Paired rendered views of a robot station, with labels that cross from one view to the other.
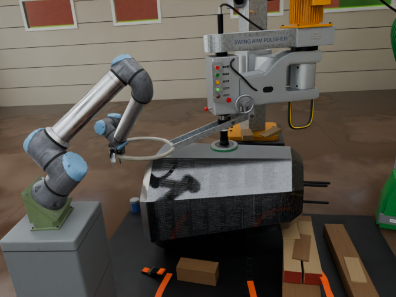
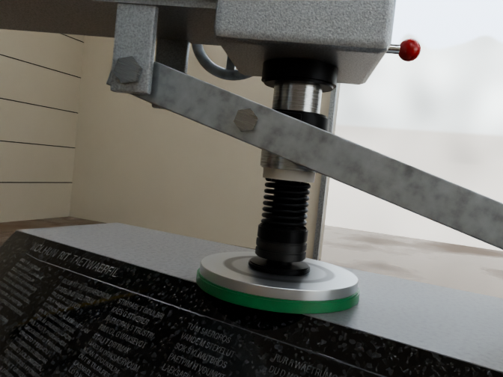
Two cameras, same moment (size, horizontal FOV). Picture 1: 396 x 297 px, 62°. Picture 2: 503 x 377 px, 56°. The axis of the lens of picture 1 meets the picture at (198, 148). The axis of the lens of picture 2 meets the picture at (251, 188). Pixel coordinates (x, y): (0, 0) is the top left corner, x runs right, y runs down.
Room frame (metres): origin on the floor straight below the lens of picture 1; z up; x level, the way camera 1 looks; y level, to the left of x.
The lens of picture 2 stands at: (3.13, -0.07, 1.03)
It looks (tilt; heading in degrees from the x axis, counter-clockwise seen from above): 3 degrees down; 197
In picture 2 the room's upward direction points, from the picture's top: 6 degrees clockwise
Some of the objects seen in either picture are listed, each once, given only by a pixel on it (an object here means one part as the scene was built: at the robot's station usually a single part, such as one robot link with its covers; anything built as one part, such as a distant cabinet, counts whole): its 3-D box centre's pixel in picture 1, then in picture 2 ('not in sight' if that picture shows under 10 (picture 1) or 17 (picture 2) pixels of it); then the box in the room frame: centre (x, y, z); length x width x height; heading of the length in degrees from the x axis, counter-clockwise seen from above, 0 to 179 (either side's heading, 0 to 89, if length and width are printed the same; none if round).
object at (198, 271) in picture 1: (197, 271); not in sight; (2.00, 0.06, 0.07); 0.30 x 0.12 x 0.12; 73
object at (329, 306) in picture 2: (224, 145); (278, 274); (2.50, -0.21, 0.89); 0.22 x 0.22 x 0.04
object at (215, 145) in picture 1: (224, 144); (278, 272); (2.50, -0.21, 0.89); 0.21 x 0.21 x 0.01
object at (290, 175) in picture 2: not in sight; (290, 167); (2.50, -0.21, 1.03); 0.07 x 0.07 x 0.04
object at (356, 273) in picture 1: (355, 269); not in sight; (1.86, -1.05, 0.13); 0.25 x 0.10 x 0.01; 168
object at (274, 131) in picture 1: (270, 131); not in sight; (3.00, -0.70, 0.80); 0.20 x 0.10 x 0.05; 119
